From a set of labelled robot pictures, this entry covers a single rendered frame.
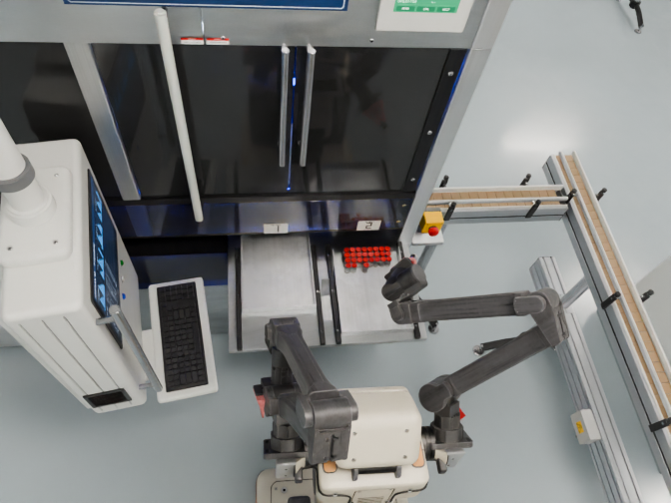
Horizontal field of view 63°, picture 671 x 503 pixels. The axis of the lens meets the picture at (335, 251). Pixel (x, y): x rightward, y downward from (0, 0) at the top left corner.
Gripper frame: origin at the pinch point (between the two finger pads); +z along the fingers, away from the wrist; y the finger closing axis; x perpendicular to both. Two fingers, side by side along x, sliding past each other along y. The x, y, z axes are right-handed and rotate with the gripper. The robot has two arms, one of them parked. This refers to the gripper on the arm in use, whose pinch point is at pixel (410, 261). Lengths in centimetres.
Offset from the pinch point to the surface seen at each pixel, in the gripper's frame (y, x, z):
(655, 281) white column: -15, 104, 127
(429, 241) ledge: 16, 6, 48
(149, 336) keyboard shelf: 82, -43, -27
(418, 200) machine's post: -2.4, -10.5, 29.1
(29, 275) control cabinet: 26, -63, -77
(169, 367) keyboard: 77, -30, -34
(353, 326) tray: 38.0, 5.6, 4.1
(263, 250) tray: 50, -37, 12
